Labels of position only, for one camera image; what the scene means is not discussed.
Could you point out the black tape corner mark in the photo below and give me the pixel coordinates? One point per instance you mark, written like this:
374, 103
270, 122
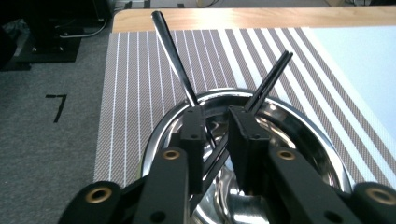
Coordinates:
60, 105

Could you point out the black chopstick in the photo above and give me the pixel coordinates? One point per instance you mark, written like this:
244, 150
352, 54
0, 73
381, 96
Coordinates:
275, 77
267, 77

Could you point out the black stand base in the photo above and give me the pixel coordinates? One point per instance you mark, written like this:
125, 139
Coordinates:
46, 53

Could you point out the black tape strip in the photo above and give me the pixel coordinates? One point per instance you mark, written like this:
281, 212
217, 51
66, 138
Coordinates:
147, 3
127, 4
180, 5

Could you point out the striped woven placemat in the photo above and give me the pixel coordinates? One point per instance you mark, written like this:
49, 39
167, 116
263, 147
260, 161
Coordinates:
140, 77

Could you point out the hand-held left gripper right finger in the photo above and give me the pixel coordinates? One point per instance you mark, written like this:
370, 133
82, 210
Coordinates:
249, 149

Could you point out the shiny metal bowl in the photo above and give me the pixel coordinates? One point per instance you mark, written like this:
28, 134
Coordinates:
305, 140

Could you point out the metal spoon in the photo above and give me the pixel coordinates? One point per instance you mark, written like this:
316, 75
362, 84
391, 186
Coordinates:
176, 59

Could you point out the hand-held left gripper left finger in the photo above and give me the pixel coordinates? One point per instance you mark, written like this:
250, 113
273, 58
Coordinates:
196, 149

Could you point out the white table sheet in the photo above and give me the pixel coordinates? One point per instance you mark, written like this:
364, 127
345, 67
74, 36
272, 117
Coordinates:
358, 62

